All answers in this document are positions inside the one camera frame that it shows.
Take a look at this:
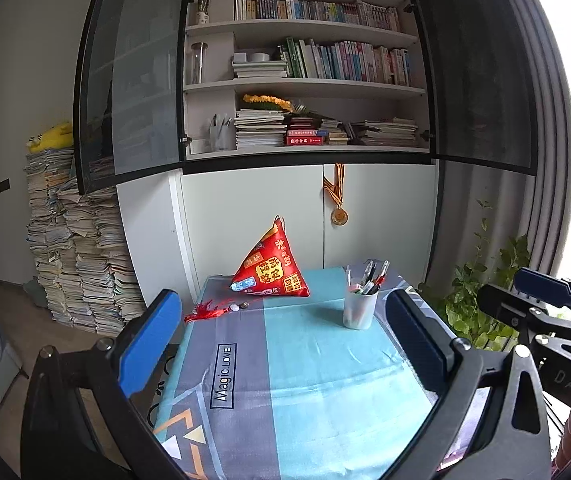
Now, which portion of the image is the green potted plant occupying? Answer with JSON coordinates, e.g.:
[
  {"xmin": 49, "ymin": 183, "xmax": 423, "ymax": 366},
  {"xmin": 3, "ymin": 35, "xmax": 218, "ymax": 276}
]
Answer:
[{"xmin": 418, "ymin": 200, "xmax": 531, "ymax": 351}]

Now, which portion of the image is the translucent pen cup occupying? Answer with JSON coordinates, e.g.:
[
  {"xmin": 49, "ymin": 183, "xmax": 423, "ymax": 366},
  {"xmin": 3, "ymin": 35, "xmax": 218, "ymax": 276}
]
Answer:
[{"xmin": 343, "ymin": 286, "xmax": 378, "ymax": 330}]

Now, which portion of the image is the red capped pen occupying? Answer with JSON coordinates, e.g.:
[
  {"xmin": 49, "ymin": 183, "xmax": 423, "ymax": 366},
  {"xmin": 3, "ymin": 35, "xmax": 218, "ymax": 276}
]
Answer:
[{"xmin": 367, "ymin": 260, "xmax": 389, "ymax": 295}]

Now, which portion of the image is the black pen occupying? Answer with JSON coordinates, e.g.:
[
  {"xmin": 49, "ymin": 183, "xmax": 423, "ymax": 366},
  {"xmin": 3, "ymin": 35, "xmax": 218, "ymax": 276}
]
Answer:
[{"xmin": 360, "ymin": 259, "xmax": 377, "ymax": 288}]

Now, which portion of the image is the tall stack of papers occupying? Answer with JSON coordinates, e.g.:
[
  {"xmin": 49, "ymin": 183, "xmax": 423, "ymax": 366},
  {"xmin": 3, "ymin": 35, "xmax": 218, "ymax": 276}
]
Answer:
[{"xmin": 25, "ymin": 148, "xmax": 145, "ymax": 336}]

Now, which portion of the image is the red tassel charm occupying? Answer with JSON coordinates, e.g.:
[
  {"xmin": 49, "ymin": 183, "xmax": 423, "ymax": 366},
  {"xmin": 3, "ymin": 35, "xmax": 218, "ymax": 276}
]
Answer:
[{"xmin": 183, "ymin": 300, "xmax": 250, "ymax": 324}]

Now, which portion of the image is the pink white pen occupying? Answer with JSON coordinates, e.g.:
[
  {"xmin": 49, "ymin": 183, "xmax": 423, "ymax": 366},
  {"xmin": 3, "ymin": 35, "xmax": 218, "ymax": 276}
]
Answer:
[{"xmin": 345, "ymin": 266, "xmax": 351, "ymax": 290}]

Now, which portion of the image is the right stack of books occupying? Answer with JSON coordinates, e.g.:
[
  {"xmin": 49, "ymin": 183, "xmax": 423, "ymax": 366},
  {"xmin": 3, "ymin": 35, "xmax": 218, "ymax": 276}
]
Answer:
[{"xmin": 353, "ymin": 117, "xmax": 419, "ymax": 148}]

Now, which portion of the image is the blue grey patterned tablecloth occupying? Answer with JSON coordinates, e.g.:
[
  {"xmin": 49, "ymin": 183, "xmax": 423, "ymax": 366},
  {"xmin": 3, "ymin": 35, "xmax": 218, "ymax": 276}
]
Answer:
[{"xmin": 154, "ymin": 268, "xmax": 436, "ymax": 479}]

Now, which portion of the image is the gold medal with ribbon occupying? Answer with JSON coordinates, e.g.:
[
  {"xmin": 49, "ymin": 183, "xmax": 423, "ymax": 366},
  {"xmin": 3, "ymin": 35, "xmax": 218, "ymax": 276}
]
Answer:
[{"xmin": 323, "ymin": 162, "xmax": 349, "ymax": 226}]

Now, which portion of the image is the red pyramid pillow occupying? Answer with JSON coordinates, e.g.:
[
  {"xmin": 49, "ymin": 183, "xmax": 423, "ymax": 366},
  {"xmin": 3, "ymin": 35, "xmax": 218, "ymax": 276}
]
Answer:
[{"xmin": 230, "ymin": 217, "xmax": 310, "ymax": 297}]

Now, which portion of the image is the right glass cabinet door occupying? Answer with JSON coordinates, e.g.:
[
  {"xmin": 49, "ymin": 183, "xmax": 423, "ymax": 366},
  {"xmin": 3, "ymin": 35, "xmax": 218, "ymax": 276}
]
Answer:
[{"xmin": 411, "ymin": 0, "xmax": 537, "ymax": 174}]

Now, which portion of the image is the glass cabinet door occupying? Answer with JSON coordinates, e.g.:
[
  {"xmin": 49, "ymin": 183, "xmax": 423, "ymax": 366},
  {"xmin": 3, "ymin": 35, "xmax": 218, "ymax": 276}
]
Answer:
[
  {"xmin": 72, "ymin": 0, "xmax": 191, "ymax": 194},
  {"xmin": 411, "ymin": 0, "xmax": 537, "ymax": 174}
]

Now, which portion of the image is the stack of red books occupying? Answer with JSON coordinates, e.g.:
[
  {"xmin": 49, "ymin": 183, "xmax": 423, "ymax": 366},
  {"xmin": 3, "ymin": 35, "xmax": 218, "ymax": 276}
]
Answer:
[{"xmin": 285, "ymin": 116, "xmax": 328, "ymax": 146}]

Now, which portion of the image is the middle row of books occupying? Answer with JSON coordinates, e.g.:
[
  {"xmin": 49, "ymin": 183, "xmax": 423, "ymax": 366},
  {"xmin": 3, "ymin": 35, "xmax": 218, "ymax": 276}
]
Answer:
[{"xmin": 276, "ymin": 37, "xmax": 412, "ymax": 87}]

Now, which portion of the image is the row of books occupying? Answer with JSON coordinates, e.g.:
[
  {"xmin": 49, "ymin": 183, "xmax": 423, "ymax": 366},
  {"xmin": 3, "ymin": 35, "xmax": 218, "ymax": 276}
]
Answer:
[
  {"xmin": 276, "ymin": 37, "xmax": 412, "ymax": 87},
  {"xmin": 234, "ymin": 0, "xmax": 401, "ymax": 32}
]

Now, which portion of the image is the yellow plush toy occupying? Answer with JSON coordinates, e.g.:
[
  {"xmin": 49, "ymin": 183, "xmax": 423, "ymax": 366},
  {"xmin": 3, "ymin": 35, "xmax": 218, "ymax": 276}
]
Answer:
[{"xmin": 26, "ymin": 122, "xmax": 74, "ymax": 154}]

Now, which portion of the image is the white bookshelf cabinet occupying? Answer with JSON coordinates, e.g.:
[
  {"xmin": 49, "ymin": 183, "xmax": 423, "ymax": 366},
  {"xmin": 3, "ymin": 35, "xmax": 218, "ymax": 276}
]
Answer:
[{"xmin": 117, "ymin": 0, "xmax": 438, "ymax": 306}]

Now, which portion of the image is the stack of white books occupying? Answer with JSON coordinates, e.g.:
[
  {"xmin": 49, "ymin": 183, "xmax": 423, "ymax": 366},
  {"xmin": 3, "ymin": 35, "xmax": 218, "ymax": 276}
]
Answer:
[{"xmin": 234, "ymin": 110, "xmax": 287, "ymax": 150}]

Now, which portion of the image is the white pen holder on shelf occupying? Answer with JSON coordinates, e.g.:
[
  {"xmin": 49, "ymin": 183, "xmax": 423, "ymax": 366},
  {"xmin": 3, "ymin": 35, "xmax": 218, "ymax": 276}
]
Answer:
[{"xmin": 208, "ymin": 114, "xmax": 236, "ymax": 152}]

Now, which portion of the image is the yellow flower bouquet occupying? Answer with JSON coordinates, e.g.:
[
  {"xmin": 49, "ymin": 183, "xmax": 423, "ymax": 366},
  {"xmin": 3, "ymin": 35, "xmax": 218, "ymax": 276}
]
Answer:
[{"xmin": 242, "ymin": 94, "xmax": 294, "ymax": 113}]

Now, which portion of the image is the left glass cabinet door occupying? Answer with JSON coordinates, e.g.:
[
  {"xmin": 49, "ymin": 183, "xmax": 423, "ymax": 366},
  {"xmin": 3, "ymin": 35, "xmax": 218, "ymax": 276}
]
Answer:
[{"xmin": 72, "ymin": 0, "xmax": 191, "ymax": 194}]

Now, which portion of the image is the flat books middle shelf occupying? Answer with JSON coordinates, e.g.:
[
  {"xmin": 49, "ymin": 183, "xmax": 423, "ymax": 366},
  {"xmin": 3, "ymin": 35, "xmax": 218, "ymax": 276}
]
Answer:
[{"xmin": 231, "ymin": 52, "xmax": 289, "ymax": 79}]

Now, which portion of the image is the glass cylinder jar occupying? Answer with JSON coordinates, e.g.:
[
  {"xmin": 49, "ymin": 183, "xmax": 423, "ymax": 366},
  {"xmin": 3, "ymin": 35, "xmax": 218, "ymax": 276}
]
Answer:
[{"xmin": 191, "ymin": 41, "xmax": 207, "ymax": 84}]

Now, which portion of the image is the upper row of books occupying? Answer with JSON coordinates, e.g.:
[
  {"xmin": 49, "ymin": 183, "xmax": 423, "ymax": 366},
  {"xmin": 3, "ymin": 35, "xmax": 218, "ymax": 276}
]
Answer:
[{"xmin": 234, "ymin": 0, "xmax": 401, "ymax": 32}]

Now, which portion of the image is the black wall switch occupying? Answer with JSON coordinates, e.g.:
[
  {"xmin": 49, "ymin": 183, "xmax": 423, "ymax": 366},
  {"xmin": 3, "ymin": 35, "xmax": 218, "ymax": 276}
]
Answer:
[{"xmin": 0, "ymin": 179, "xmax": 11, "ymax": 193}]

